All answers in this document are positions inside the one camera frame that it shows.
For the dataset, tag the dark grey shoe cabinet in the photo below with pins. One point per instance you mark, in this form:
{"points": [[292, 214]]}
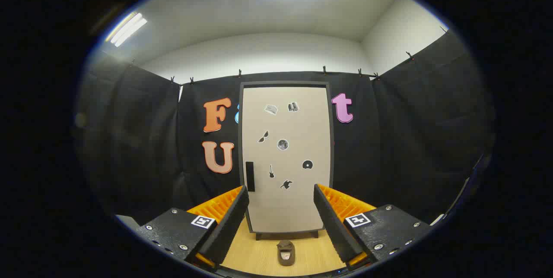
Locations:
{"points": [[285, 83]]}

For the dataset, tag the brown fuzzy shoe with bow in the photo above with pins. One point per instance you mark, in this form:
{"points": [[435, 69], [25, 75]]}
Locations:
{"points": [[286, 254]]}

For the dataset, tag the black backdrop cloth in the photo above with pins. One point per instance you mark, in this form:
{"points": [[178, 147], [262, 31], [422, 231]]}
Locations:
{"points": [[129, 140]]}

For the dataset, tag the beige shoe cabinet door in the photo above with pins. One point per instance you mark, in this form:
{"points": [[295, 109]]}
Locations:
{"points": [[285, 204]]}

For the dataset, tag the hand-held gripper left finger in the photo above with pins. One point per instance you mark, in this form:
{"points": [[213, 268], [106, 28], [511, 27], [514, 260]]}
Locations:
{"points": [[231, 222]]}

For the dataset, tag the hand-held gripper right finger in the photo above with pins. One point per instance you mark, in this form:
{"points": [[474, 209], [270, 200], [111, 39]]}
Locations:
{"points": [[332, 222]]}

